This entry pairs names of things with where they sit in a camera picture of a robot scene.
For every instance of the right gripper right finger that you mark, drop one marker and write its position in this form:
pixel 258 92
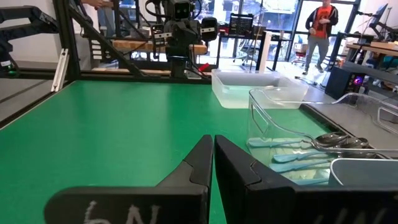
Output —
pixel 280 205

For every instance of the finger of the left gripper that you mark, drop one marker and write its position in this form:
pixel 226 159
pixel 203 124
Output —
pixel 183 50
pixel 173 50

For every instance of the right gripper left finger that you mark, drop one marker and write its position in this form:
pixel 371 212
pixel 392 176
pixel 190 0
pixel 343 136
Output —
pixel 130 205

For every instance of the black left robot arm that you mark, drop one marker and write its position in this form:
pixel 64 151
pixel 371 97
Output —
pixel 178 67

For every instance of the black background robot arm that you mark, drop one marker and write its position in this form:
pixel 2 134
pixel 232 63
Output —
pixel 31 25

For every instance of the monitor on black arm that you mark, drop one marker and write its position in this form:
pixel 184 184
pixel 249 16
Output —
pixel 381 14

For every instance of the red tag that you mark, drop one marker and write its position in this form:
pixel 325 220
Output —
pixel 203 67

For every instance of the wooden workbench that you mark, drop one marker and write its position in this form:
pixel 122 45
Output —
pixel 130 46

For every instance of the black crate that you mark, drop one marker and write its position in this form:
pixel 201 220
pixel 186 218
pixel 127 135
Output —
pixel 241 25

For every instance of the black office chair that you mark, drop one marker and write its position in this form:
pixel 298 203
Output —
pixel 245 51

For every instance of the translucent white plastic bin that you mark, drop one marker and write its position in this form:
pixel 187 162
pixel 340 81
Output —
pixel 236 93

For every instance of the clear plastic bin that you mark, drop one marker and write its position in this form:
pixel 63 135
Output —
pixel 258 137

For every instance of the green table mat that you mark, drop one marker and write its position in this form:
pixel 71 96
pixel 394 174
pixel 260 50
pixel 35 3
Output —
pixel 93 124

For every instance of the person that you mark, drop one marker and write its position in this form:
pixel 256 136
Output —
pixel 321 18
pixel 96 3

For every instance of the silver aluminium extrusion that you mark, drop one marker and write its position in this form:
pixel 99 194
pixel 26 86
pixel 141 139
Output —
pixel 60 71

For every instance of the black computer tower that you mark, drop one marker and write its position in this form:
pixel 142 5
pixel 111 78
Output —
pixel 339 82

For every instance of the wooden side table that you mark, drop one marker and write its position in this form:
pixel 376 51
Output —
pixel 379 49

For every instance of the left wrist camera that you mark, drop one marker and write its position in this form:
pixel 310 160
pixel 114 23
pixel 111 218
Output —
pixel 182 9

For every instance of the white post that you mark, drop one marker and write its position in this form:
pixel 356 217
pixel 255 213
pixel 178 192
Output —
pixel 265 53

